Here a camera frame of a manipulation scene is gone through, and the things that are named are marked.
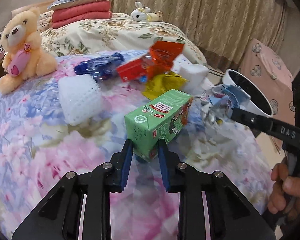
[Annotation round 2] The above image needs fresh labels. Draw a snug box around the blue white wrapper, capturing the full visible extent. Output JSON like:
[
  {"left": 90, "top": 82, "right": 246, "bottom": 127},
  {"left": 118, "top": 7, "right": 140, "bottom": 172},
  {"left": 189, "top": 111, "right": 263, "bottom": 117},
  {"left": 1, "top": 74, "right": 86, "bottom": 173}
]
[{"left": 199, "top": 84, "right": 251, "bottom": 125}]

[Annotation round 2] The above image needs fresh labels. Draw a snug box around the green drink carton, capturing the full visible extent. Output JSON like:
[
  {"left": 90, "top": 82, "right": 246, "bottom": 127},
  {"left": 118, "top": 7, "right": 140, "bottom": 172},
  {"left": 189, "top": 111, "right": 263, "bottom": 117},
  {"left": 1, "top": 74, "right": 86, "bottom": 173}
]
[{"left": 124, "top": 89, "right": 193, "bottom": 161}]

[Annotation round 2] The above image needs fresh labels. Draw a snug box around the white foam net sleeve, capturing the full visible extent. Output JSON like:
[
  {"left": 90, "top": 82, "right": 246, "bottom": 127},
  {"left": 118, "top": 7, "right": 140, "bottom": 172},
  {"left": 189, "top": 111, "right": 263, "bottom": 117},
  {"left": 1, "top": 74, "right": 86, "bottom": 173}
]
[{"left": 58, "top": 74, "right": 102, "bottom": 126}]

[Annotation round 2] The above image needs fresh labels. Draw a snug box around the yellow foil wrapper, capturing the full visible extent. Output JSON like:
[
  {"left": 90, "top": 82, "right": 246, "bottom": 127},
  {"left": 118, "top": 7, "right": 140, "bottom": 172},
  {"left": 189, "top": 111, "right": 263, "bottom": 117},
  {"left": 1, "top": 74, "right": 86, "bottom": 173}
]
[{"left": 142, "top": 72, "right": 188, "bottom": 100}]

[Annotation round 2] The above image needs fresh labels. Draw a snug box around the blue plastic wrapper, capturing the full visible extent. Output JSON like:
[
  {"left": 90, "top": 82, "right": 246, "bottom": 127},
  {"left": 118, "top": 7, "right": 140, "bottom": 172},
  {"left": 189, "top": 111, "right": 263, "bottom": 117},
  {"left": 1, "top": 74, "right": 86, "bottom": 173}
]
[{"left": 74, "top": 53, "right": 125, "bottom": 81}]

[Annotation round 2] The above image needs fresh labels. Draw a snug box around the red 1928 cigarette box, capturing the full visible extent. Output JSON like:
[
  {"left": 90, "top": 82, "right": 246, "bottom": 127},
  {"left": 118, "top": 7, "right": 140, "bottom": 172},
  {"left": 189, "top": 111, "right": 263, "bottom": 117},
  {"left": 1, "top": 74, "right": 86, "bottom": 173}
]
[{"left": 116, "top": 58, "right": 148, "bottom": 82}]

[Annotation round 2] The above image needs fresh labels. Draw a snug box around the red foil snack bag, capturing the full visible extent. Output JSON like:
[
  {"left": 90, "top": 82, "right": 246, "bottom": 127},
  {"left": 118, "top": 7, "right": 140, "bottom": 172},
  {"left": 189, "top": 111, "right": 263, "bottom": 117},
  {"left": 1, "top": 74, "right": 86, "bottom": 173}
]
[{"left": 147, "top": 41, "right": 184, "bottom": 80}]

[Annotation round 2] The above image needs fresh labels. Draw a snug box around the black white trash bin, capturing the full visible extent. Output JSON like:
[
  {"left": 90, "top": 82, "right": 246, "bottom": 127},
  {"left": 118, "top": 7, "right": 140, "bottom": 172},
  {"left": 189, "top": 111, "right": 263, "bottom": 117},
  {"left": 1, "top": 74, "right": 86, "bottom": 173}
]
[{"left": 222, "top": 69, "right": 273, "bottom": 118}]

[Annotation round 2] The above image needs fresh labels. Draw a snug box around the person's right hand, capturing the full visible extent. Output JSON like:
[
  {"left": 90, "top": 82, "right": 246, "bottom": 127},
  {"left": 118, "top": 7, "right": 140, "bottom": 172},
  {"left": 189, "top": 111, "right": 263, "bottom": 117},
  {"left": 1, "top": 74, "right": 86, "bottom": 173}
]
[{"left": 267, "top": 163, "right": 300, "bottom": 220}]

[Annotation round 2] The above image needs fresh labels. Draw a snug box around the pink heart covered furniture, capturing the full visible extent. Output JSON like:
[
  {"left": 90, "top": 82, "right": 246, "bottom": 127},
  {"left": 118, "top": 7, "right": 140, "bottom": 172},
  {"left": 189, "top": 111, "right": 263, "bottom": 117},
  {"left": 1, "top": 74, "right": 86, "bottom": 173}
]
[{"left": 238, "top": 38, "right": 295, "bottom": 125}]

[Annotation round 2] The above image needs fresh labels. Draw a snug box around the peach teddy bear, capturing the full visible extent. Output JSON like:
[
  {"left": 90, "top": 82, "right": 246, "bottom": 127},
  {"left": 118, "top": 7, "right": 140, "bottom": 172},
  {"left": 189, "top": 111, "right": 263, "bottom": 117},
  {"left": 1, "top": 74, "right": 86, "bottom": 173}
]
[{"left": 0, "top": 7, "right": 58, "bottom": 95}]

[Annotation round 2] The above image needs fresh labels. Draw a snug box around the floral cream duvet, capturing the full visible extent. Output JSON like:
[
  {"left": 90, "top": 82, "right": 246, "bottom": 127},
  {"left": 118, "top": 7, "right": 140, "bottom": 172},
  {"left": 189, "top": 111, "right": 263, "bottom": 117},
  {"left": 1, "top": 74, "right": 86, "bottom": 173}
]
[{"left": 40, "top": 13, "right": 207, "bottom": 64}]

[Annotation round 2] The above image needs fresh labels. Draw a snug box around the floral pillow by headboard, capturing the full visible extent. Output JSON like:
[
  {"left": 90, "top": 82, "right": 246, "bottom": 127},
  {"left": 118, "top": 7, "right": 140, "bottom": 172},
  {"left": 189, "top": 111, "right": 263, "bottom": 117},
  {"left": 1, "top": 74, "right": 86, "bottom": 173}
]
[{"left": 37, "top": 10, "right": 54, "bottom": 33}]

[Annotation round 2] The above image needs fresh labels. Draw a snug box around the beige patterned curtain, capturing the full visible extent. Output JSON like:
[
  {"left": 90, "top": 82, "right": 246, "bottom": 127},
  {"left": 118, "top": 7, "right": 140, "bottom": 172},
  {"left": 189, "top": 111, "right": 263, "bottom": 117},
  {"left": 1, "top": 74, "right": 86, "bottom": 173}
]
[{"left": 112, "top": 0, "right": 288, "bottom": 70}]

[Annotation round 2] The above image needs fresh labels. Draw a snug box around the folded red blanket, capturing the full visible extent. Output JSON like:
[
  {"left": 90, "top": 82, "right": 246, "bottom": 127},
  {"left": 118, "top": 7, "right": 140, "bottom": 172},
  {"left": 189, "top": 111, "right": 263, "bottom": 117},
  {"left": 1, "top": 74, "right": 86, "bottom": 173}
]
[{"left": 52, "top": 1, "right": 112, "bottom": 29}]

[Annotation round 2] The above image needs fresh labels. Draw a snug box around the tan small plush toy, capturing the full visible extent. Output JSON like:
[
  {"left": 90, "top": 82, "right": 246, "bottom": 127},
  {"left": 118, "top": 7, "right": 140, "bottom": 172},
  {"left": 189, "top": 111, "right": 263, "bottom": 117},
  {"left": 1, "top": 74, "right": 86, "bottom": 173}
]
[{"left": 147, "top": 11, "right": 163, "bottom": 22}]

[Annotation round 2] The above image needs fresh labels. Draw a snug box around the white bunny plush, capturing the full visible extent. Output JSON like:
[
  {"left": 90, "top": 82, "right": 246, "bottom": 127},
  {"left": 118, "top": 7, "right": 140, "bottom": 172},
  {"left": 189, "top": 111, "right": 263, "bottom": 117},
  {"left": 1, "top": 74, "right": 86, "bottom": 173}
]
[{"left": 130, "top": 1, "right": 151, "bottom": 22}]

